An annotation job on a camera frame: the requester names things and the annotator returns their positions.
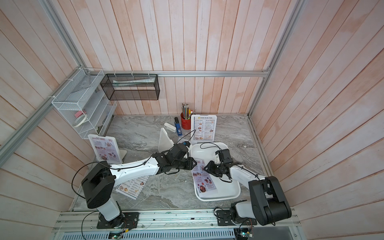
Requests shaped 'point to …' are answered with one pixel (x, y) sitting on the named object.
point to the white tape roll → (80, 120)
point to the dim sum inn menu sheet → (132, 188)
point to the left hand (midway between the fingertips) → (195, 166)
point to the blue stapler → (178, 126)
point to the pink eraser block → (79, 113)
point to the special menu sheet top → (106, 149)
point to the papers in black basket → (132, 83)
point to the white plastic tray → (226, 190)
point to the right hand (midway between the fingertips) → (206, 168)
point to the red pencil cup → (185, 124)
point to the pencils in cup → (186, 112)
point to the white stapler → (170, 127)
